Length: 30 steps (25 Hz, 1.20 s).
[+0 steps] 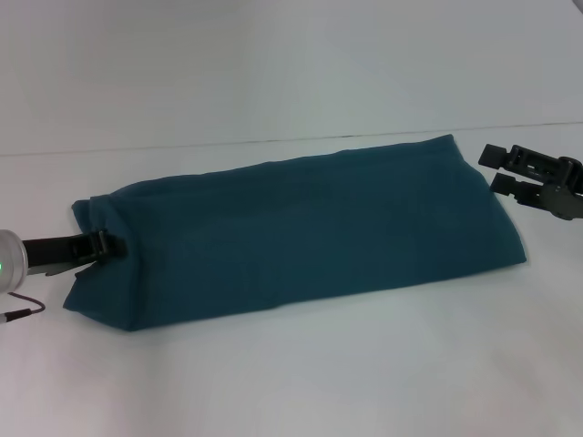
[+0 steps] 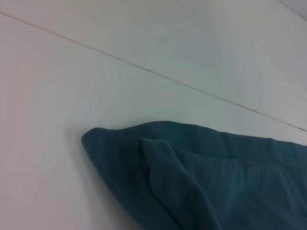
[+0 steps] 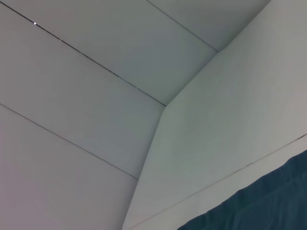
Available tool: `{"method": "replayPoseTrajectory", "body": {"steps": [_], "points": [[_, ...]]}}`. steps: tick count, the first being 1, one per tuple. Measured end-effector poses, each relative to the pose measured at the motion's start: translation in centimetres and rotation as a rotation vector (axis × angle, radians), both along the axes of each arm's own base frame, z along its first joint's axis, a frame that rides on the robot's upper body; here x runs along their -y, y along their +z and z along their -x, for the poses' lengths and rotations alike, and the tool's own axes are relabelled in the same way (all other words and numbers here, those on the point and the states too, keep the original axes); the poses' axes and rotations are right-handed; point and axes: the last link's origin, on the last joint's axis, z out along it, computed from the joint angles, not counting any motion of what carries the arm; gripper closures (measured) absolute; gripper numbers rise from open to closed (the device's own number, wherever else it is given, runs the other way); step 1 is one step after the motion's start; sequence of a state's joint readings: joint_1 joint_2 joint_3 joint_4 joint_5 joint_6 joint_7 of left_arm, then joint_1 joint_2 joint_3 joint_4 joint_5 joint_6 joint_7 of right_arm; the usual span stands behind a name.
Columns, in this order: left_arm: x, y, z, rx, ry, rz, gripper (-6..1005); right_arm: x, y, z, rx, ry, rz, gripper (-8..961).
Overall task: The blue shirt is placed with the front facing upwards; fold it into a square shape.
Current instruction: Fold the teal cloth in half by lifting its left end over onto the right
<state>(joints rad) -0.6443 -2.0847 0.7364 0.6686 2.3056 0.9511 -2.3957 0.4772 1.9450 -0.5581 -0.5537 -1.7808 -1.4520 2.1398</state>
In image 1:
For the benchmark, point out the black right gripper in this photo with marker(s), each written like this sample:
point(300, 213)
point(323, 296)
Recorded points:
point(567, 193)

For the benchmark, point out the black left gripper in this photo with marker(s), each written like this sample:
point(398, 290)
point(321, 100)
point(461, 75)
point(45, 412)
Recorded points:
point(54, 252)

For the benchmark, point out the teal t-shirt with FREE print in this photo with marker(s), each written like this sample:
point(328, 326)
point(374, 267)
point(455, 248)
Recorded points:
point(296, 236)

